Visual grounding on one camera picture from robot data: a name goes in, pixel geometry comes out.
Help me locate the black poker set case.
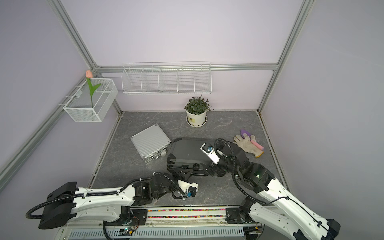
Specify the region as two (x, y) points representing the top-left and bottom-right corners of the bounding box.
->
(166, 137), (250, 178)

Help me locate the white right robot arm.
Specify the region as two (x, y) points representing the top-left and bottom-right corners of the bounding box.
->
(201, 139), (341, 240)

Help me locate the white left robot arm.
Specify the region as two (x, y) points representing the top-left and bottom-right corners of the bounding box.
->
(26, 172), (199, 230)

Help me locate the silver aluminium poker case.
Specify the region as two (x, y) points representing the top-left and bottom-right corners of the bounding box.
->
(131, 124), (172, 163)

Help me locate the white cotton work glove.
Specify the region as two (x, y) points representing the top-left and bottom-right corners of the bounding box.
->
(234, 134), (264, 158)

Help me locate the purple pink garden trowel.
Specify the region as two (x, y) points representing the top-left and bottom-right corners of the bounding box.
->
(240, 129), (265, 151)

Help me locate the white pot saucer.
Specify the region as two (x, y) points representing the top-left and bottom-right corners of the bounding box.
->
(185, 116), (208, 128)

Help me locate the white plant pot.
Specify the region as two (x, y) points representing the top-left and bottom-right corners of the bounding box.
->
(186, 111), (207, 127)

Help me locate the green potted plant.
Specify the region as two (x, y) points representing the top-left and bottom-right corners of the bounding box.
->
(184, 96), (211, 115)

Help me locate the artificial pink tulip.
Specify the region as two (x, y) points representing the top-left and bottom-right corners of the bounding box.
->
(86, 70), (101, 108)

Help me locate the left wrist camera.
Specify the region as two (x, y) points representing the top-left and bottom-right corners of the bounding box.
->
(178, 180), (199, 198)

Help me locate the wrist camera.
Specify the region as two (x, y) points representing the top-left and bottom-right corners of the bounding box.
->
(178, 180), (199, 198)
(200, 143), (220, 165)

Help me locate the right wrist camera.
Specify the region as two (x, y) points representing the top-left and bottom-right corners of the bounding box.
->
(200, 143), (220, 165)

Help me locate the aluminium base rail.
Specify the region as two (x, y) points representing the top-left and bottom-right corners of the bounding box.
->
(131, 206), (261, 228)

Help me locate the white vented cable duct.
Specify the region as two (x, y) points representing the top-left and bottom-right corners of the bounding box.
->
(64, 227), (246, 240)

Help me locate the white wire wall shelf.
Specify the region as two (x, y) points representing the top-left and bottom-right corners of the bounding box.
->
(122, 62), (212, 95)

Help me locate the white mesh wall basket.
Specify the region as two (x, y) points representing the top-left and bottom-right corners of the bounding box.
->
(63, 78), (118, 123)

